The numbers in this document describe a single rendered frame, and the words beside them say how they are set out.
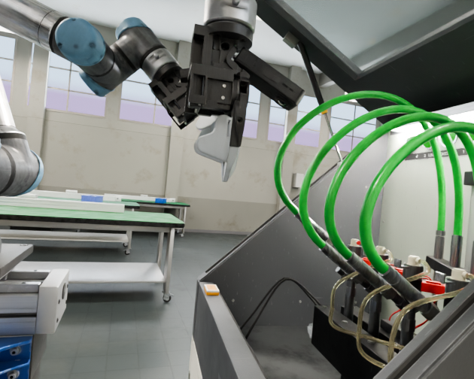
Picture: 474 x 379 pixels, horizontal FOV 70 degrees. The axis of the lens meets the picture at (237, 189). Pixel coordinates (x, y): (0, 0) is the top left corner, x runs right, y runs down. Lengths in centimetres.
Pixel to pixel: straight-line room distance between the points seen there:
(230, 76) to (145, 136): 835
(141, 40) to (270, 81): 41
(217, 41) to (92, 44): 28
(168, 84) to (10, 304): 53
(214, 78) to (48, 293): 51
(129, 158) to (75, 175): 128
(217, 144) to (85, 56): 34
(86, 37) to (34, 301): 49
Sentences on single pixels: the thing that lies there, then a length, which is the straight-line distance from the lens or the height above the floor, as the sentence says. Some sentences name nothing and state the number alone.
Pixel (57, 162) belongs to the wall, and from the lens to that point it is 886.
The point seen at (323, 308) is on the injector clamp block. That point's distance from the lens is 76.
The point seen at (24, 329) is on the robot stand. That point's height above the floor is 91.
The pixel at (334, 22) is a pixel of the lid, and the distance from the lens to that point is 99.
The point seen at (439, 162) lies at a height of 130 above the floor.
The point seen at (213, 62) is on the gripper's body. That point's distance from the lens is 51.
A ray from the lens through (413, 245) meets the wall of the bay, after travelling 103.
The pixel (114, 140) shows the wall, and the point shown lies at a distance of 878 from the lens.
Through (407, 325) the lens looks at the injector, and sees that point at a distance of 61.
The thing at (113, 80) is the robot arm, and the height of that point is 142.
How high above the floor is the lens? 121
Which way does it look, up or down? level
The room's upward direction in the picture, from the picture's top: 5 degrees clockwise
